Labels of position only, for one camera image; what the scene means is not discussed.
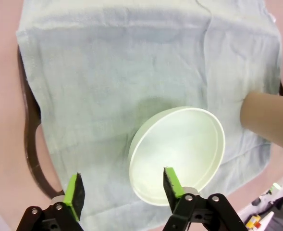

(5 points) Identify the pale green bowl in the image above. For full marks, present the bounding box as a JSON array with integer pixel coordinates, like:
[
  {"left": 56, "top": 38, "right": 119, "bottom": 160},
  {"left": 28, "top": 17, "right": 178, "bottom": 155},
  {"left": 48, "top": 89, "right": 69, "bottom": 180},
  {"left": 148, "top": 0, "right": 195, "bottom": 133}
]
[{"left": 128, "top": 106, "right": 226, "bottom": 207}]

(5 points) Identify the teal cloth mat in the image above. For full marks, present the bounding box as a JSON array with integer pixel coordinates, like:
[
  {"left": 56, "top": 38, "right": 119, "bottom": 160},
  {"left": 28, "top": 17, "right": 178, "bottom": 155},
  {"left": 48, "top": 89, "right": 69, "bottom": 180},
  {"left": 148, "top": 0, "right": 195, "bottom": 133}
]
[{"left": 15, "top": 0, "right": 283, "bottom": 231}]

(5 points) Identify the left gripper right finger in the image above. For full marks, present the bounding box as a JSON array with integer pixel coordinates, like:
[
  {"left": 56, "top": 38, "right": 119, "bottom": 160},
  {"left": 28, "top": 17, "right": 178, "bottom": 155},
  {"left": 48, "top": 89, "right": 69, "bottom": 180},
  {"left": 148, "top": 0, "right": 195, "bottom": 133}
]
[{"left": 162, "top": 166, "right": 246, "bottom": 231}]

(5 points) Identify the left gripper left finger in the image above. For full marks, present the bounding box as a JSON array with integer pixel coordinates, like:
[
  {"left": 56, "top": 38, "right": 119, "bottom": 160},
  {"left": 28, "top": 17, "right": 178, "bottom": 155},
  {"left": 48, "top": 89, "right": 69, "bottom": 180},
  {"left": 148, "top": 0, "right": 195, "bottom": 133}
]
[{"left": 16, "top": 172, "right": 86, "bottom": 231}]

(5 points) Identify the yellow red small box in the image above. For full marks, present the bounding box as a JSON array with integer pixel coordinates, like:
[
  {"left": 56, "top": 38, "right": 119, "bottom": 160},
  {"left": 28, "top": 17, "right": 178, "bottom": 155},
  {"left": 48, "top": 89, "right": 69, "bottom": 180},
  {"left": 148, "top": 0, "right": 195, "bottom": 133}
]
[{"left": 246, "top": 214, "right": 263, "bottom": 230}]

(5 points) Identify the dark brown tray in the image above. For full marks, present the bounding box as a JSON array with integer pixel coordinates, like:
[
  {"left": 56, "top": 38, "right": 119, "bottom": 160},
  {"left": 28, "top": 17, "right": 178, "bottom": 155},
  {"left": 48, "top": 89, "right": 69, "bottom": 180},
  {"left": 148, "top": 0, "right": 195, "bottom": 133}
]
[{"left": 16, "top": 44, "right": 283, "bottom": 201}]

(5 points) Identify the brown paper-look cup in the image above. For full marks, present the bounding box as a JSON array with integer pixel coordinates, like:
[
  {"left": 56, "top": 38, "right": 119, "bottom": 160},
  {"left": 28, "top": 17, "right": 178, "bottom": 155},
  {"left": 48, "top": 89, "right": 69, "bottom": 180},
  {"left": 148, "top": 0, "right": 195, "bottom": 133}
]
[{"left": 239, "top": 92, "right": 283, "bottom": 157}]

